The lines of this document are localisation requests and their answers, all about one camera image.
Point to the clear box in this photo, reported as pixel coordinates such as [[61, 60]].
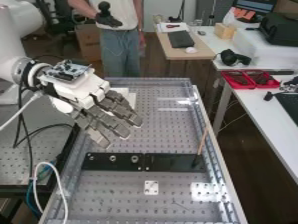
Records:
[[147, 80]]

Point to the black headphones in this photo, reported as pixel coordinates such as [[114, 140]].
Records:
[[231, 57]]

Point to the large steel nut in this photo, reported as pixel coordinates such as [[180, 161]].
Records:
[[135, 158]]

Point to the screen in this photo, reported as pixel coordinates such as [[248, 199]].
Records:
[[255, 5]]

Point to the black keyboard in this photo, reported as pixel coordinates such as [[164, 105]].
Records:
[[291, 106], [180, 39]]

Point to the white foam box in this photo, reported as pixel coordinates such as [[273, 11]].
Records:
[[257, 46]]

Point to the black case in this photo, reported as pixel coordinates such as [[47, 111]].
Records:
[[281, 30]]

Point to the black plate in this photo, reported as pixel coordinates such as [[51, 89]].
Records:
[[168, 163]]

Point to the white desk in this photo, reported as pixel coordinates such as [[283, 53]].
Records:
[[267, 116], [241, 67]]

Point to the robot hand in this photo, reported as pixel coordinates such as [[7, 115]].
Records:
[[84, 90]]

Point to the cardboard box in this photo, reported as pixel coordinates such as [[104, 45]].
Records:
[[88, 40]]

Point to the small white box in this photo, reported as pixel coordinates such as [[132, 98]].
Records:
[[151, 188]]

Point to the wooden desk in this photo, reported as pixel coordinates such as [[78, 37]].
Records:
[[171, 54]]

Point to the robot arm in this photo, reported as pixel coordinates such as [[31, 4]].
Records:
[[15, 20]]

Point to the person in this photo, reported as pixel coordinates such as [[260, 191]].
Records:
[[120, 46]]

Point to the red tray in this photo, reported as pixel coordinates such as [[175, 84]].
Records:
[[273, 85], [241, 86]]

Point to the small wooden box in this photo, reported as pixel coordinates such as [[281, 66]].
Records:
[[224, 31]]

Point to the small steel nut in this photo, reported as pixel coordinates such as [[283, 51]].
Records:
[[112, 158]]

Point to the white mouse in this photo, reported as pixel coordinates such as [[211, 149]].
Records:
[[191, 50]]

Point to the black handheld device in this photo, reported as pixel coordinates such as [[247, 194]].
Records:
[[108, 20]]

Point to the thin stick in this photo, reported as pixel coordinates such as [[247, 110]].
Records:
[[203, 141]]

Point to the black office chair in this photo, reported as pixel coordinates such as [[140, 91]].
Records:
[[58, 16]]

